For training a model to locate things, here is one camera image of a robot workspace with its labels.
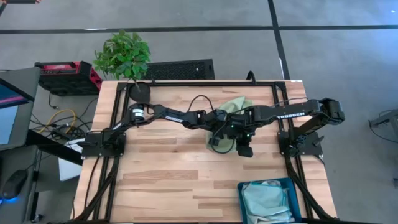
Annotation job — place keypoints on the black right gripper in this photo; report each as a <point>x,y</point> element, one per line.
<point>241,129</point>

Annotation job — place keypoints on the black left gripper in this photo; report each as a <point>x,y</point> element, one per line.
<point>214,119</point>

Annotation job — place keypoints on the green microfiber towel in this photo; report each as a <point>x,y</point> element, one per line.
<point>236,104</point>

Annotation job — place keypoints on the blue microfiber towel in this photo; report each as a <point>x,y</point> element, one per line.
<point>267,202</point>

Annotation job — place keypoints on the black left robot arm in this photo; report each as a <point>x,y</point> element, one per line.
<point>174,117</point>

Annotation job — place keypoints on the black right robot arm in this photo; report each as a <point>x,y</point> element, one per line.
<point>289,113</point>

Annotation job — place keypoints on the teal plastic bin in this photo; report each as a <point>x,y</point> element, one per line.
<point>297,202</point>

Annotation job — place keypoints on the green potted plant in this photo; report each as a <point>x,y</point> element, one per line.
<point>124,56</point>

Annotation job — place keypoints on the grey metal stand leg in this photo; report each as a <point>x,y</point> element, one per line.
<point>385,119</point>

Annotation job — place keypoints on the white box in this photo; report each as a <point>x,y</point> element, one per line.
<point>70,169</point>

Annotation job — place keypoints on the red and black toolbox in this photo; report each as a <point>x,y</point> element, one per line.
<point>68,81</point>

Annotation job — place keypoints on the dark side desk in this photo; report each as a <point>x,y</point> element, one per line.
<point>29,214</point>

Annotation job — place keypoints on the desk computer monitor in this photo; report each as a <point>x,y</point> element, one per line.
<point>12,121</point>

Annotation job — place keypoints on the black computer mouse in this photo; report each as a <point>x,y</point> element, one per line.
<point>15,183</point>

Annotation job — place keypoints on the black aluminium table frame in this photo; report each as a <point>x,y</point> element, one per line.
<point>202,83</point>

